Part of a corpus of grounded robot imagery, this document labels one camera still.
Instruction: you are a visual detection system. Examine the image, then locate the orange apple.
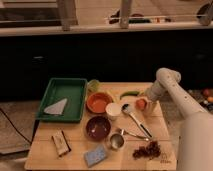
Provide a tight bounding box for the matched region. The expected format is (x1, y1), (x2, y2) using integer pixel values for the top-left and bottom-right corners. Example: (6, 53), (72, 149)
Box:
(135, 98), (147, 111)

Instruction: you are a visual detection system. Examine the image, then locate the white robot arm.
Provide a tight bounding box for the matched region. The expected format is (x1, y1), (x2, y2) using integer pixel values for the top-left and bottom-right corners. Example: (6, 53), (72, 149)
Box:
(145, 68), (213, 171)

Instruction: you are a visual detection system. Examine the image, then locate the orange red bowl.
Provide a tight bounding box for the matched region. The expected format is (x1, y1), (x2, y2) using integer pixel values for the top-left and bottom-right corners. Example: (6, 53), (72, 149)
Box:
(86, 92), (113, 114)

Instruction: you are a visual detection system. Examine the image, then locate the dark maroon bowl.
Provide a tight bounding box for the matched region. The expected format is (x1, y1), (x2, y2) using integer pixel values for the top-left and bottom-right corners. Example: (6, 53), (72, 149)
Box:
(86, 116), (111, 141)

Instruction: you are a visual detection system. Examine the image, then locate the green chili pepper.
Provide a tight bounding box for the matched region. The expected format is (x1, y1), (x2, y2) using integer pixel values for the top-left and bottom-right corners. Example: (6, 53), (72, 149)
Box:
(120, 91), (140, 100)

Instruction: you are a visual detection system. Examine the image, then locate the white paper cup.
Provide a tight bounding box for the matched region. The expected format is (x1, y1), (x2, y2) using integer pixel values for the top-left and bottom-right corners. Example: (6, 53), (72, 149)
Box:
(106, 103), (121, 120)

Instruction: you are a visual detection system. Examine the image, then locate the bunch of red grapes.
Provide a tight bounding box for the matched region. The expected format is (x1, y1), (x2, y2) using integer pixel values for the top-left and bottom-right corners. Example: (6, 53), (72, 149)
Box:
(132, 141), (161, 159)

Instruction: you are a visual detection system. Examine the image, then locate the yellow banana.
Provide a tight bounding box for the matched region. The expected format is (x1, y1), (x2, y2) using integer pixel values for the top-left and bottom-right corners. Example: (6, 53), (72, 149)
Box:
(107, 90), (117, 103)

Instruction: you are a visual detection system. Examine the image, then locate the metal measuring cup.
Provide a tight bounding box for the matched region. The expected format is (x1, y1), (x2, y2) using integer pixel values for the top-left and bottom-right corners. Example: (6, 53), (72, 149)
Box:
(109, 128), (149, 150)

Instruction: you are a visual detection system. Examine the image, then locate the small green cup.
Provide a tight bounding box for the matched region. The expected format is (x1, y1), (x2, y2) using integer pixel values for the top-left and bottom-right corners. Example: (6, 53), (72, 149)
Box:
(87, 79), (100, 92)

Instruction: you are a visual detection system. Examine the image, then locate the blue sponge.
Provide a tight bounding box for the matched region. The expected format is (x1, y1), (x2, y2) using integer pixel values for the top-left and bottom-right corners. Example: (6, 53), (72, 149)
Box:
(84, 145), (107, 167)

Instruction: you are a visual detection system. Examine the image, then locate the green plastic tray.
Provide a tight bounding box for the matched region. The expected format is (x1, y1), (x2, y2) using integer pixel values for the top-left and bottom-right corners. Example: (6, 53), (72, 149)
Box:
(36, 78), (87, 123)

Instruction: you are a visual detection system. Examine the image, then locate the grey triangular cloth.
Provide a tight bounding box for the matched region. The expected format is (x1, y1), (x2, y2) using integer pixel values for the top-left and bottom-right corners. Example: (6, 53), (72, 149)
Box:
(44, 98), (67, 115)

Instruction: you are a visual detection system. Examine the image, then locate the wooden block brush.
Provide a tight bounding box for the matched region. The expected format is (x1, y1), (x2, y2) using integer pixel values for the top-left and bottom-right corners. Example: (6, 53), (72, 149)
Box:
(52, 130), (71, 157)

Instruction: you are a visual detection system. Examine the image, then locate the black handled metal spoon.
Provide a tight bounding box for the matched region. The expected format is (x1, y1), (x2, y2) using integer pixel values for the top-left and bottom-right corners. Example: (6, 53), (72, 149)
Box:
(122, 104), (152, 138)

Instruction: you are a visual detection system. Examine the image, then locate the black cable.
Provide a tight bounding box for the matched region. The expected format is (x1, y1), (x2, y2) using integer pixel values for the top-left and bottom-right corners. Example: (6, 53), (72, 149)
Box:
(0, 107), (34, 146)

